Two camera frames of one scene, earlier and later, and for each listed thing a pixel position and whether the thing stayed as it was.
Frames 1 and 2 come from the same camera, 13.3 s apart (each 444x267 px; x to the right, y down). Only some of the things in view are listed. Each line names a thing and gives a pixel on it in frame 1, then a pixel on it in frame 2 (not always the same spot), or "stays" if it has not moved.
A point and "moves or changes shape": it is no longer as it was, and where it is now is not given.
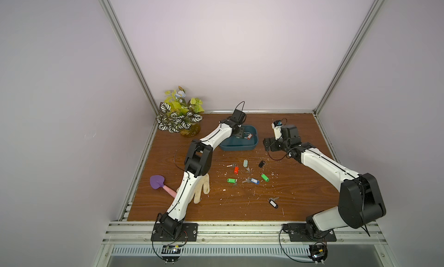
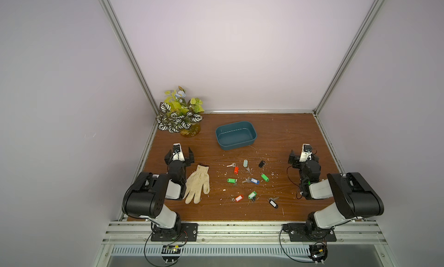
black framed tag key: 273,202 stays
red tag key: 236,169 stays
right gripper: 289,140 -> 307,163
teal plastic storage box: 247,143 moves or changes shape
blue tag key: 249,180 stays
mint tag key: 245,163 stays
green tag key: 232,181 stays
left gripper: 242,132 -> 188,161
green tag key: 266,178 stays
